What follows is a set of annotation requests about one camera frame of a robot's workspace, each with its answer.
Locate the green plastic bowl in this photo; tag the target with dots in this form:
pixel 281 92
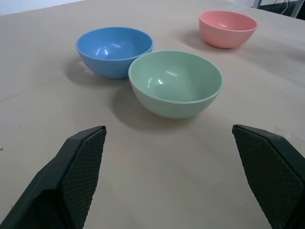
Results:
pixel 176 81

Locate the grey metal frame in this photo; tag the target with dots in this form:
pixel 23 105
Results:
pixel 295 8

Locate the pink-red plastic bowl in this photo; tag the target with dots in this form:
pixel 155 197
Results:
pixel 226 26

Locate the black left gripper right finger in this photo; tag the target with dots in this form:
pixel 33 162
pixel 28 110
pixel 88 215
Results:
pixel 269 174

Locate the blue plastic bowl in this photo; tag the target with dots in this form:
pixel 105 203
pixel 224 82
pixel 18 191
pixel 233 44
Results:
pixel 114 47

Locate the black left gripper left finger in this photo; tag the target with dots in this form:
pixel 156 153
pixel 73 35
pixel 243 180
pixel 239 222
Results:
pixel 71 176

